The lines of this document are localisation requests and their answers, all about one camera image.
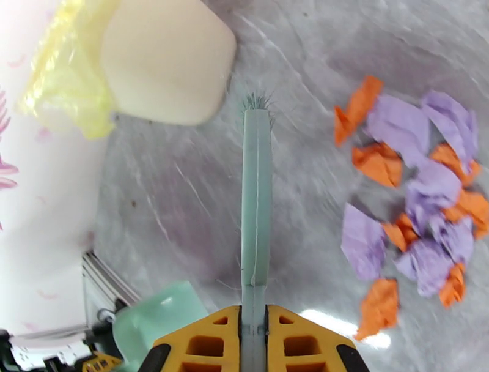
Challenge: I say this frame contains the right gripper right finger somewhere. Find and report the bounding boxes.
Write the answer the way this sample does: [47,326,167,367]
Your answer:
[265,304,370,372]

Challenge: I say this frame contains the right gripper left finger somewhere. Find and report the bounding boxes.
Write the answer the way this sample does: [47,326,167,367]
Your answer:
[137,304,243,372]

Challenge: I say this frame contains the mint green dustpan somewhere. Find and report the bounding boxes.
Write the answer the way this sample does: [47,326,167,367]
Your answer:
[112,280,210,372]

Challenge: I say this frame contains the orange paper scrap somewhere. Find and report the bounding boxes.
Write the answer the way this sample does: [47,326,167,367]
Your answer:
[443,188,489,240]
[351,142,404,189]
[438,262,466,310]
[333,74,384,147]
[430,143,482,188]
[381,212,419,253]
[353,278,400,342]

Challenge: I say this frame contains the purple paper scrap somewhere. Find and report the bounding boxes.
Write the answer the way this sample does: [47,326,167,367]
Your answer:
[364,94,432,169]
[340,202,388,282]
[431,215,476,265]
[404,160,463,234]
[421,90,479,173]
[394,238,456,299]

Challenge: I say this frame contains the mint green hand brush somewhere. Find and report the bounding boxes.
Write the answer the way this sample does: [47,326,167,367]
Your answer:
[238,91,276,372]

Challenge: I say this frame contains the yellow plastic bin bag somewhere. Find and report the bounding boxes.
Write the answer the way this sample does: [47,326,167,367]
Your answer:
[17,0,120,141]

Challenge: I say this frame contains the cream plastic trash bin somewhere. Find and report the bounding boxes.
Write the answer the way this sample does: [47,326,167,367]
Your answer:
[99,0,238,127]

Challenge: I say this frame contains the aluminium table edge rail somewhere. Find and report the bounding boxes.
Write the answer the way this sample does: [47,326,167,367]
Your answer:
[81,250,141,326]

